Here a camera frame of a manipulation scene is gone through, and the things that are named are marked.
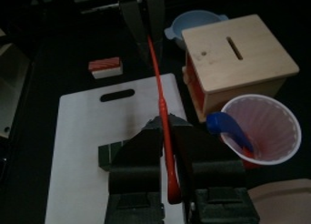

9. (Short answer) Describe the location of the light blue toy bowl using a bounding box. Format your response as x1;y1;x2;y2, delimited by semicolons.
163;9;230;51

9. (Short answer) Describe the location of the red toy knife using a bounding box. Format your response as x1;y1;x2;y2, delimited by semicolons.
146;36;183;205

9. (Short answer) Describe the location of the white plastic cutting board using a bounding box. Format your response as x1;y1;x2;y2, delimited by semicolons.
44;72;190;224

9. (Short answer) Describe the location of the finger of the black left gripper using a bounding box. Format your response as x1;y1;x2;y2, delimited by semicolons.
144;0;169;66
118;0;154;64

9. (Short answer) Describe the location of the beige plastic plate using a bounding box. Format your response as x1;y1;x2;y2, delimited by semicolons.
247;178;311;224

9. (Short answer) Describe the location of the red plastic cup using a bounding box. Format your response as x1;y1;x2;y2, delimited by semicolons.
219;93;303;170

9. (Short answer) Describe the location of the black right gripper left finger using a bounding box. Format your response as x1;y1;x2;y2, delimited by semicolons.
103;115;170;224

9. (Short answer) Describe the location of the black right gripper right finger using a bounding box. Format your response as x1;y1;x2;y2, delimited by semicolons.
169;113;262;224

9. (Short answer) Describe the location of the salmon nigiri toy sushi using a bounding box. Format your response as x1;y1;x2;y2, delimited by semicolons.
88;56;124;80

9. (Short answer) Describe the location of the dark blue toy spoon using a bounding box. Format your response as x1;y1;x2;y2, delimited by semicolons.
206;111;257;154

